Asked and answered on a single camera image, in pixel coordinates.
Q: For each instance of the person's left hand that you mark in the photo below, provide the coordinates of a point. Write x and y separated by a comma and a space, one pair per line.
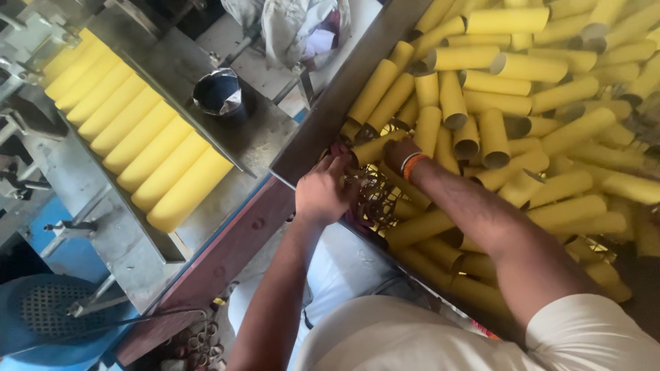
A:
320, 193

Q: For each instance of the person's right hand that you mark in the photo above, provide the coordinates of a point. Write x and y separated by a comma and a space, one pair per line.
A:
401, 154

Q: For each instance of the single yellow cardboard tube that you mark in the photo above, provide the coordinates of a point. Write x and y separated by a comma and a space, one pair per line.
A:
374, 148

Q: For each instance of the orange and white wristband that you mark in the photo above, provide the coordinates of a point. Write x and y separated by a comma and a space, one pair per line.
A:
412, 165

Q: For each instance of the person's white trousers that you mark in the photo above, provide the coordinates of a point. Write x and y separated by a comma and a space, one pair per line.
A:
343, 270

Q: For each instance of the red-brown wooden beam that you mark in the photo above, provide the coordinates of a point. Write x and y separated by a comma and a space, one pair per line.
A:
216, 270

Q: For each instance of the heap of yellow paper tubes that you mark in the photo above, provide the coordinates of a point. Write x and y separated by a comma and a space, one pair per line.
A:
536, 129

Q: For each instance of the dark metal cup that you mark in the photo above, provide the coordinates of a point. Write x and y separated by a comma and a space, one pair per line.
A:
219, 95

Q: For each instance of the crumpled white cloth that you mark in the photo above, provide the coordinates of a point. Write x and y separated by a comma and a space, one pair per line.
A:
301, 31

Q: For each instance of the person's white shirt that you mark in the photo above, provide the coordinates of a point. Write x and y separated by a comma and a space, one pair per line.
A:
453, 335

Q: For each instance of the pile of small metal rings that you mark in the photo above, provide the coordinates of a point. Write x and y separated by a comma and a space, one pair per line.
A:
201, 342

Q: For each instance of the row of bright yellow tubes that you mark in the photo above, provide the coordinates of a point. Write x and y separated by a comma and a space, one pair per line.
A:
136, 139

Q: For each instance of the grey metal machine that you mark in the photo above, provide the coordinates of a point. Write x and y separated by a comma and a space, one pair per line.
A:
170, 67

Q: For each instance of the blue perforated plastic stool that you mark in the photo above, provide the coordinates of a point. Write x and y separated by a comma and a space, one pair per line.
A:
46, 314

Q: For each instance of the steel bin wall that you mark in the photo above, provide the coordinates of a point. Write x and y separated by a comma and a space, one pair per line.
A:
340, 98

